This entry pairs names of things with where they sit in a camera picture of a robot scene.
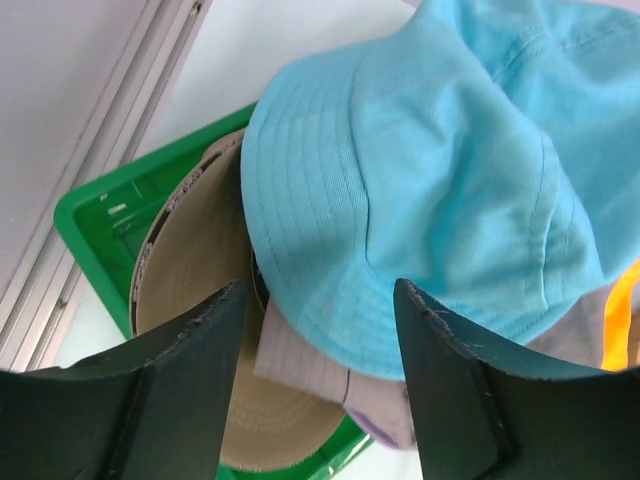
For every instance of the orange hat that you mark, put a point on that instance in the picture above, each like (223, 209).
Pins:
(618, 319)

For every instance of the lavender purple hat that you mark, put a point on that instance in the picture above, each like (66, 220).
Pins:
(367, 426)

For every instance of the light blue bucket hat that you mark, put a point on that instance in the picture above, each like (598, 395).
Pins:
(488, 151)

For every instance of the aluminium frame post left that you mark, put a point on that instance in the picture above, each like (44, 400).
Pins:
(81, 85)

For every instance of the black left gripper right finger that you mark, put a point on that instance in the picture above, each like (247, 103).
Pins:
(485, 407)

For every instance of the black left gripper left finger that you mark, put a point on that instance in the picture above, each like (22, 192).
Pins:
(153, 407)

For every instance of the grey bucket hat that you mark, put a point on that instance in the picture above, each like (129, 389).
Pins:
(285, 357)

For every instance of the green plastic tray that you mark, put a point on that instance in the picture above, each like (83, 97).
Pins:
(104, 222)

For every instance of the tan brimmed hat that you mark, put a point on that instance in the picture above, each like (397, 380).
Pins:
(198, 244)

